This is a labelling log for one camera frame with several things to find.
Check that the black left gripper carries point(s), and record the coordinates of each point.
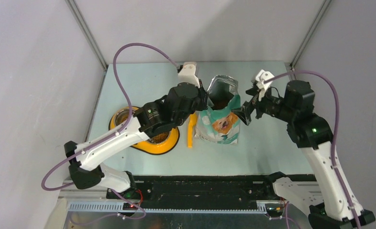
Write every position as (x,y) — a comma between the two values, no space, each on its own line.
(203,95)

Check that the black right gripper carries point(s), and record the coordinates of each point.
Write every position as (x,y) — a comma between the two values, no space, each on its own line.
(244,111)

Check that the yellow plastic scoop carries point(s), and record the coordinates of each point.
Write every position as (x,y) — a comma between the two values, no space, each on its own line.
(190,130)

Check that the green white pet food bag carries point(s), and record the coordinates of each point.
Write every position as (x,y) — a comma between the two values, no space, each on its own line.
(218,124)

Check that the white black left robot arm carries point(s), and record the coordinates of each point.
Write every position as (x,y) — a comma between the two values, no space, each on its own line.
(87,168)

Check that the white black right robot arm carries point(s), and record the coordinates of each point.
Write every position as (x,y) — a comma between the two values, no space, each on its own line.
(336,207)

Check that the yellow double pet bowl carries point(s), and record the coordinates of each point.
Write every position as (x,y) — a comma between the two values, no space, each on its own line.
(158,145)

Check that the brown pet food kibble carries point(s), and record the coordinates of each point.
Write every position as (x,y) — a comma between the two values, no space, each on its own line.
(155,119)

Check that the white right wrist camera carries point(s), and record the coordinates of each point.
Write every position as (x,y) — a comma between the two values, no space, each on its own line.
(263,80)

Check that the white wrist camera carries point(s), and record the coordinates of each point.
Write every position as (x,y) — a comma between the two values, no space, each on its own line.
(263,80)
(188,74)

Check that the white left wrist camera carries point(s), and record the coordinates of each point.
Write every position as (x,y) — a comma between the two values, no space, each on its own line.
(188,74)

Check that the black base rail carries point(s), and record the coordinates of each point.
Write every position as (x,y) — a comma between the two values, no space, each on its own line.
(200,192)

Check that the aluminium frame rail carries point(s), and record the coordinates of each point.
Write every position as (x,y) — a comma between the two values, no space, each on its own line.
(94,200)

